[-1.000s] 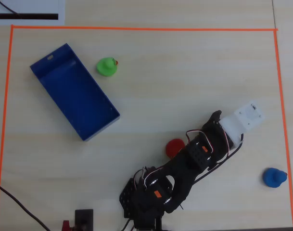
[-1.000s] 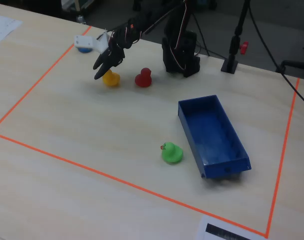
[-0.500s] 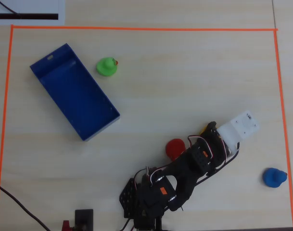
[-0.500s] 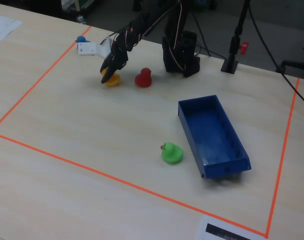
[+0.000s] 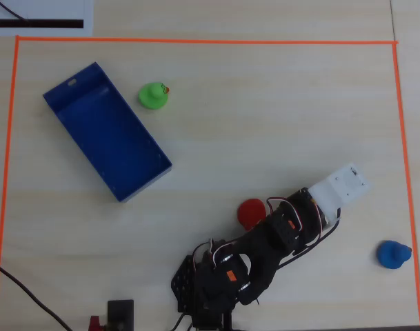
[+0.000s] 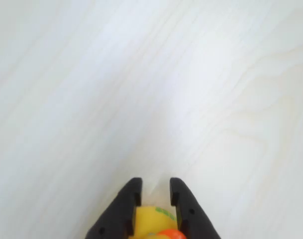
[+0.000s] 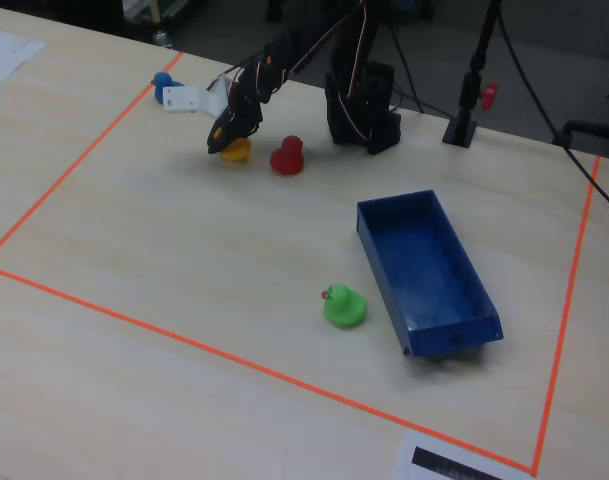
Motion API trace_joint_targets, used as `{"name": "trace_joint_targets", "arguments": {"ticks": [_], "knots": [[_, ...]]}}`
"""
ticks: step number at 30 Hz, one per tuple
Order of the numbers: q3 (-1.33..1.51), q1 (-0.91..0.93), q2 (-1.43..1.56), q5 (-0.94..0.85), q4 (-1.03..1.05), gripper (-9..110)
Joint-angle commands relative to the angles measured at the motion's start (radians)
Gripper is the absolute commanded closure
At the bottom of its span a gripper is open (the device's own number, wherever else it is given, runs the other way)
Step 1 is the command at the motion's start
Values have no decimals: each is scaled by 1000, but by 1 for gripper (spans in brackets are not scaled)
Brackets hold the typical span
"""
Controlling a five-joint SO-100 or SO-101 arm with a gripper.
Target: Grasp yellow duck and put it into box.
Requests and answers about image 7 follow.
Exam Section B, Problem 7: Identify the blue rubber duck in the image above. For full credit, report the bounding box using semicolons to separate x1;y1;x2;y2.
152;71;186;105

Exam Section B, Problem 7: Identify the white paper with black bar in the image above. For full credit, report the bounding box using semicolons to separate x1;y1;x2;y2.
392;429;535;480

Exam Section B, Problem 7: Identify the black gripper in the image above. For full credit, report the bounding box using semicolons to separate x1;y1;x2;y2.
206;59;276;156

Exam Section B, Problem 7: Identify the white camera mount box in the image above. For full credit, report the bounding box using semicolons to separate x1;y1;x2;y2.
162;74;233;119

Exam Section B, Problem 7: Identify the red rubber duck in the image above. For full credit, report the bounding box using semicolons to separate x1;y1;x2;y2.
269;134;305;176

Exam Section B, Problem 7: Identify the green rubber duck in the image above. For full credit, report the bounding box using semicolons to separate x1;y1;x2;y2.
319;283;369;330

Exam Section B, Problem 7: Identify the thin black cable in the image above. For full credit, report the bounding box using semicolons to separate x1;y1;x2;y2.
386;23;426;115

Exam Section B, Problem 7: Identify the white printed paper sheet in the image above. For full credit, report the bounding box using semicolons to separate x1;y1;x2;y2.
0;27;48;96

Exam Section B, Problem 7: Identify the long black cable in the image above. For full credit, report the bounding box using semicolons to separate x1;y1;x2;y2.
496;9;609;219

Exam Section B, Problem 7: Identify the yellow rubber duck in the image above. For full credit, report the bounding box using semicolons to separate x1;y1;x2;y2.
219;137;253;164

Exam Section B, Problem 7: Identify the orange tape strip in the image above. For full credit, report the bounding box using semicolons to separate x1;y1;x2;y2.
0;51;185;265
531;155;602;477
0;263;538;476

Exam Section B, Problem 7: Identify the blue plastic box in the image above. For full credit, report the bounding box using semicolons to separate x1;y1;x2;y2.
356;188;504;359

